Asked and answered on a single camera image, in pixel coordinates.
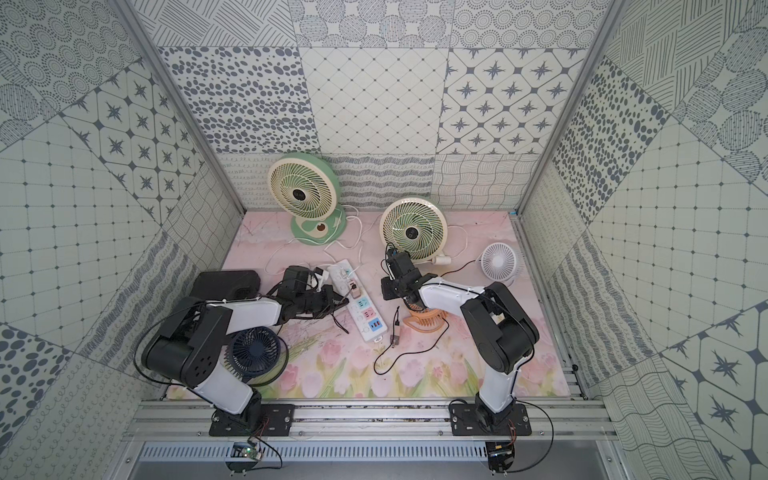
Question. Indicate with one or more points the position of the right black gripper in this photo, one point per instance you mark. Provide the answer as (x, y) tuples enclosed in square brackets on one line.
[(387, 292)]

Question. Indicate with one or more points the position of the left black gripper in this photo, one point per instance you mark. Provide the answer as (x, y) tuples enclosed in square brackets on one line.
[(327, 298)]

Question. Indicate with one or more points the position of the white power strip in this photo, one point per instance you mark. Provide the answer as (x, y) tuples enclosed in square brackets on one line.
[(366, 317)]

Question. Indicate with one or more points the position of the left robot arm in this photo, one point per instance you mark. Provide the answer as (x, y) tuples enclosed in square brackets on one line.
[(214, 348)]

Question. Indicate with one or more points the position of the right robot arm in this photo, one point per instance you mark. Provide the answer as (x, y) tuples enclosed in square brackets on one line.
[(503, 333)]

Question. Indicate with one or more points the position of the orange handheld fan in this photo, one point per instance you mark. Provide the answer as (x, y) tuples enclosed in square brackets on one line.
[(425, 321)]

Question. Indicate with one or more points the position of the cream desk fan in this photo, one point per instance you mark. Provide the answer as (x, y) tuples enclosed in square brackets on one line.
[(416, 226)]

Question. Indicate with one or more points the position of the dark blue fan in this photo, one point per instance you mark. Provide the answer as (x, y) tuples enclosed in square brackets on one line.
[(257, 356)]

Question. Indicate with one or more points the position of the small white fan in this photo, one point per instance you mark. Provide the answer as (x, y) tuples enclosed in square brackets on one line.
[(500, 262)]

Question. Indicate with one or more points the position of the green base desk fan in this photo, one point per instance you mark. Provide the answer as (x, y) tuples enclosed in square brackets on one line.
[(306, 187)]

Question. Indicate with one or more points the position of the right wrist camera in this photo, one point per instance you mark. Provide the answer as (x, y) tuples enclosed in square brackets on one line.
[(391, 261)]

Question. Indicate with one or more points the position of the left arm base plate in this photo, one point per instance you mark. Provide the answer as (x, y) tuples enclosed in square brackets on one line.
[(252, 420)]

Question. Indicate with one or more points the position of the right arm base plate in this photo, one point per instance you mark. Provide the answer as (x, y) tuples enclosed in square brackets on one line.
[(477, 420)]

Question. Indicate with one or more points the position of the aluminium rail frame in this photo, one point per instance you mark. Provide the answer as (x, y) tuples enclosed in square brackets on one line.
[(372, 420)]

